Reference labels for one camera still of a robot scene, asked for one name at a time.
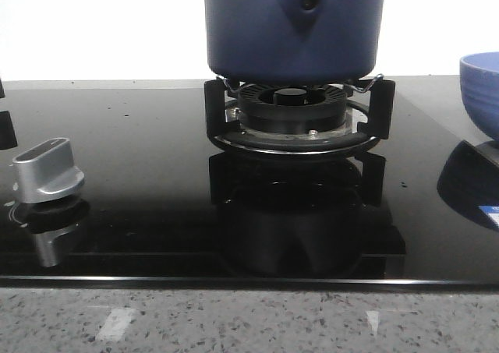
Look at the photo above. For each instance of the blue cooking pot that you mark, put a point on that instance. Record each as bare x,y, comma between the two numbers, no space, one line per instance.
292,41

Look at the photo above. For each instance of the blue ceramic bowl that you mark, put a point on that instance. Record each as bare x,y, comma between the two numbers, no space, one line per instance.
478,75

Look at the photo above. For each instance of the black pot support grate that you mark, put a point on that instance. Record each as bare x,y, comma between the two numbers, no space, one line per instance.
369,108

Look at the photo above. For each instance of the black left pot support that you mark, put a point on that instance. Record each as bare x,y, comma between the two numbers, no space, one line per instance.
7,132

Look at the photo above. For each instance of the black gas burner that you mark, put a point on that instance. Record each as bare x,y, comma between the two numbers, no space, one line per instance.
291,109

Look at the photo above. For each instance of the black glass cooktop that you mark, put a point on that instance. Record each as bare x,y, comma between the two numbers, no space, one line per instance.
161,207

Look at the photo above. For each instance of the silver stove knob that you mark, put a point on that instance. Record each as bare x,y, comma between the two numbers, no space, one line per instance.
46,172

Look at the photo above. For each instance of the blue label sticker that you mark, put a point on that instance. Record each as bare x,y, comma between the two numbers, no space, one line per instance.
492,212

